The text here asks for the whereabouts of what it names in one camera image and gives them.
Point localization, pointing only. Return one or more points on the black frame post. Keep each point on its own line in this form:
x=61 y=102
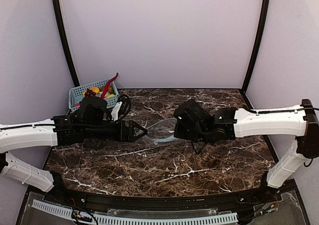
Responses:
x=256 y=46
x=64 y=42

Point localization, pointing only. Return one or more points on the clear zip top bag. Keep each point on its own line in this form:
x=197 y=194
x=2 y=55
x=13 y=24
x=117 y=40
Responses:
x=161 y=133

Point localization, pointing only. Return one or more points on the white slotted cable duct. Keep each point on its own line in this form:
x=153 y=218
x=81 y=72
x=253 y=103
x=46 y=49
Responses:
x=128 y=217

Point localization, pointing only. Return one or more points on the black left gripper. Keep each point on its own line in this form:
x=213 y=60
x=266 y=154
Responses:
x=127 y=131

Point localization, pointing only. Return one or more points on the black right frame post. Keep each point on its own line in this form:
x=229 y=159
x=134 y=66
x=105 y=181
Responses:
x=256 y=46

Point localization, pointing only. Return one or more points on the black left frame post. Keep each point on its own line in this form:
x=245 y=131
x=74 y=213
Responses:
x=64 y=42

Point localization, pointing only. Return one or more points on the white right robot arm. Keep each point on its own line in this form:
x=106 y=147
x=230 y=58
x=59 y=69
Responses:
x=299 y=121

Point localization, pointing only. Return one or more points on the black front table rail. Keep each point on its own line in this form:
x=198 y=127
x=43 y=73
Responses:
x=235 y=201

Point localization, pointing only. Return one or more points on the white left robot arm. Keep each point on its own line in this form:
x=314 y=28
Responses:
x=93 y=120

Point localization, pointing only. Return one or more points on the light blue plastic basket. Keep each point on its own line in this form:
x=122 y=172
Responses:
x=76 y=94

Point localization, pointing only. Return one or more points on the purple toy grapes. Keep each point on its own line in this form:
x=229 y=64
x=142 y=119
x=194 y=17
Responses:
x=88 y=93

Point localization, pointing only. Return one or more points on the red toy chili pepper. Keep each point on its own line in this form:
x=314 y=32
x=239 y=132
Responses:
x=106 y=88

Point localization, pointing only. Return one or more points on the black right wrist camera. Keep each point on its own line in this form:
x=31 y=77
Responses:
x=189 y=115

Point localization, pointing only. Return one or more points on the orange toy fruit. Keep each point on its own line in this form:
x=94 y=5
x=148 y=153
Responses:
x=95 y=89

